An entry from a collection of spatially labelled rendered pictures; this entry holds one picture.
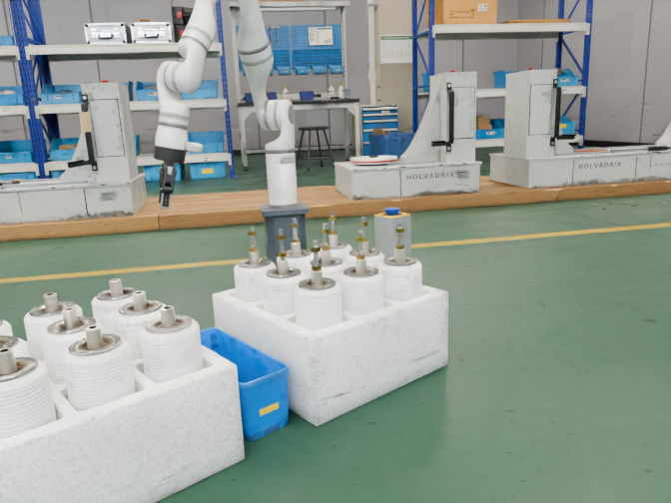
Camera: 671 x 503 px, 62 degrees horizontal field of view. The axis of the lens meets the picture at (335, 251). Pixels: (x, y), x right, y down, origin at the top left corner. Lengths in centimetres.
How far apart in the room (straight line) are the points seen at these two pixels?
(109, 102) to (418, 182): 180
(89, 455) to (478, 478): 59
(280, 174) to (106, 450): 106
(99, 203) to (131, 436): 250
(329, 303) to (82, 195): 242
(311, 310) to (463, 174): 255
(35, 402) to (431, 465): 62
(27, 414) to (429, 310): 79
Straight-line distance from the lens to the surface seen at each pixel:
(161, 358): 94
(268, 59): 165
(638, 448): 114
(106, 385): 90
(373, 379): 117
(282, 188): 174
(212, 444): 99
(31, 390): 88
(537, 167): 374
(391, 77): 766
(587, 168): 393
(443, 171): 347
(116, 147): 333
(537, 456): 106
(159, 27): 599
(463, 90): 356
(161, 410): 92
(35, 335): 112
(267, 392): 106
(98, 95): 335
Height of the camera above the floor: 58
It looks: 14 degrees down
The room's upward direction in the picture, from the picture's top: 2 degrees counter-clockwise
